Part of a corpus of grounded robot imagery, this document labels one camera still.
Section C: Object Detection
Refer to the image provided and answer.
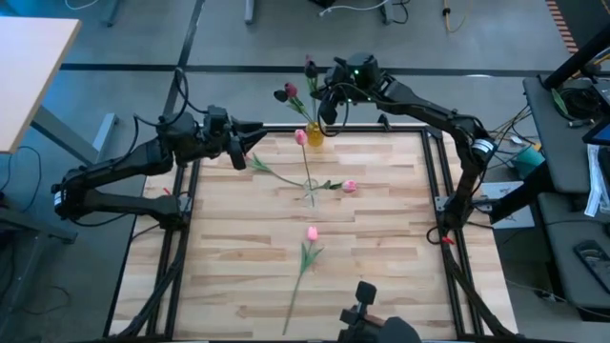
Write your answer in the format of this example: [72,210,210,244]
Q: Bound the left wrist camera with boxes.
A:
[204,104,231,131]

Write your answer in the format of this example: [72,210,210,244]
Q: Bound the yellow extension cable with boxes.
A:
[441,0,468,34]

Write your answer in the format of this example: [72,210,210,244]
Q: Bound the yellow glass vase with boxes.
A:
[305,121,326,148]

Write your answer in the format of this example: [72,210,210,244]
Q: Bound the black aluminium table frame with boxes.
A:
[102,122,516,343]

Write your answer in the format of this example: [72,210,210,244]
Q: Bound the dark purple artificial tulip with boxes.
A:
[303,54,321,126]

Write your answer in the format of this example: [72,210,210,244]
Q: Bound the black artificial tulip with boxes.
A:
[273,89,315,126]

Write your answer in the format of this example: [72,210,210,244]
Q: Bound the black mat orange striped edge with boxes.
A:
[544,0,610,54]

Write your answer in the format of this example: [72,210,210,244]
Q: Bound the clear glass vase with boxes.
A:
[301,178,320,209]

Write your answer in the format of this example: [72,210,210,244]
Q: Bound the magenta artificial tulip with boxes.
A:
[284,82,315,125]

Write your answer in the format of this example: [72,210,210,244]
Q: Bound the black metal beam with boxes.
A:
[489,161,557,225]

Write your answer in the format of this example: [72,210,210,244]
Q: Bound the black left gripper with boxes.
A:
[199,117,270,172]

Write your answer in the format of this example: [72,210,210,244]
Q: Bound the grey metal base plate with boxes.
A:
[478,179,536,231]

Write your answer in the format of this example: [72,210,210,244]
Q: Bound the pink artificial tulip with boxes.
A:
[245,152,358,194]
[294,128,316,209]
[281,225,326,336]

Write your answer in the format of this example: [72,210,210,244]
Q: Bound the thin yellow cable bundle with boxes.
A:
[488,105,534,140]

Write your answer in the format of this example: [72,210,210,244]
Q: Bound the teal roll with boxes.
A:
[511,144,545,181]

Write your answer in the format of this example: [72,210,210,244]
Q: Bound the black rig post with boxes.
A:
[542,23,610,91]

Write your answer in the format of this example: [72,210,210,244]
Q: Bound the grey padded seat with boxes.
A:
[537,190,610,318]

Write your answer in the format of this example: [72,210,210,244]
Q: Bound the black keypad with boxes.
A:
[573,239,610,283]

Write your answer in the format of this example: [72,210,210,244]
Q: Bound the tablet with blue screen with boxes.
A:
[580,118,610,147]

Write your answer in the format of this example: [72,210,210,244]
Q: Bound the black exterior camera with mount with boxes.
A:
[336,279,424,343]

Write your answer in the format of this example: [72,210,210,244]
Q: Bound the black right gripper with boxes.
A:
[317,55,356,126]

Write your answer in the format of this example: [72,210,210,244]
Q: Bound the white paper sheets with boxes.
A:
[583,142,605,219]

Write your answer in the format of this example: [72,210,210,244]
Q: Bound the black coiled cable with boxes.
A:
[558,87,598,121]

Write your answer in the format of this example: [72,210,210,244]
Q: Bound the light wood desk grey legs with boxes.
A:
[0,16,119,166]

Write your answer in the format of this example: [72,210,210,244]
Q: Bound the white cable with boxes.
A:
[317,0,391,18]

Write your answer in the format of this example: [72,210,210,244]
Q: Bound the grey side table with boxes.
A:
[521,71,610,194]

